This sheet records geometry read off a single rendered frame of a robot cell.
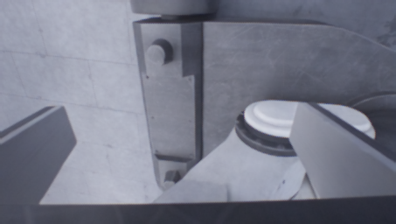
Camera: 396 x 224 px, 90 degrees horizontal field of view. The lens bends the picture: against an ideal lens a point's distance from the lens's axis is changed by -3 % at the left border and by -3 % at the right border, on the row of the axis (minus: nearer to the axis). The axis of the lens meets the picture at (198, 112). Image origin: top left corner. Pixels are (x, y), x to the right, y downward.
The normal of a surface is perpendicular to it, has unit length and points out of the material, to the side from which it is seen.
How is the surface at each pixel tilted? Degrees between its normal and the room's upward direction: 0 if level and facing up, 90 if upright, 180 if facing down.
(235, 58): 0
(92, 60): 0
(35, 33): 0
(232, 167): 90
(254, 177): 90
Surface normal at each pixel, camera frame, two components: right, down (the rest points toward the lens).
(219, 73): -0.18, 0.48
